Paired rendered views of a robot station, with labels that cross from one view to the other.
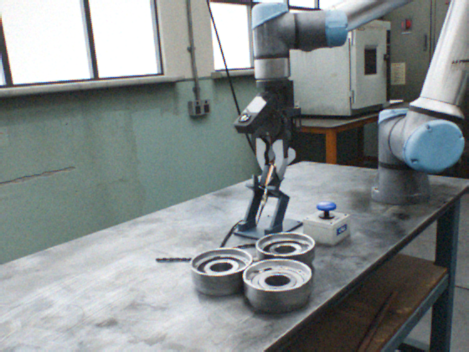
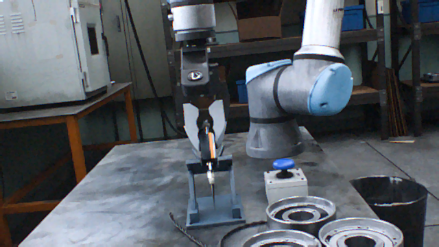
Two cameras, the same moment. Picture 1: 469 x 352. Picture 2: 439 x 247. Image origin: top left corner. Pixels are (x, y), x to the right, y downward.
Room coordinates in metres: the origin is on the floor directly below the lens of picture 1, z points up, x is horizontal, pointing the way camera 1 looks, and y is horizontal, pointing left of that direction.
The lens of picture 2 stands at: (0.30, 0.44, 1.12)
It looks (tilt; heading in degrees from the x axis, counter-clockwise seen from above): 11 degrees down; 319
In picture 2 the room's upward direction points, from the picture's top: 6 degrees counter-clockwise
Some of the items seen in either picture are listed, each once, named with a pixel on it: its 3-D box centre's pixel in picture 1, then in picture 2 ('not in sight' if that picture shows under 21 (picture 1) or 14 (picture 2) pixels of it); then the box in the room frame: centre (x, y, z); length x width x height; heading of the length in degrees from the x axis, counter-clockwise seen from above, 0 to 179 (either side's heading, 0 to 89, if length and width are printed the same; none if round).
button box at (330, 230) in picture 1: (328, 225); (285, 185); (0.83, -0.17, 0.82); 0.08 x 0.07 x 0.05; 137
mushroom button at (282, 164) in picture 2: (326, 214); (284, 173); (0.82, -0.16, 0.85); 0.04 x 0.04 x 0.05
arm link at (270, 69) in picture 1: (271, 70); (192, 20); (0.93, -0.08, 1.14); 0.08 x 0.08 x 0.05
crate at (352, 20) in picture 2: not in sight; (329, 20); (2.74, -3.18, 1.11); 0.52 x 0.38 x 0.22; 47
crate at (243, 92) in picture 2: not in sight; (265, 87); (3.18, -2.71, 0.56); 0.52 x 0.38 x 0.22; 44
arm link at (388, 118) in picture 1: (403, 133); (271, 87); (1.05, -0.41, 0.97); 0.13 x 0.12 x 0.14; 0
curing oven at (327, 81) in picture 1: (341, 69); (57, 52); (3.20, -0.77, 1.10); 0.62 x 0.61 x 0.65; 137
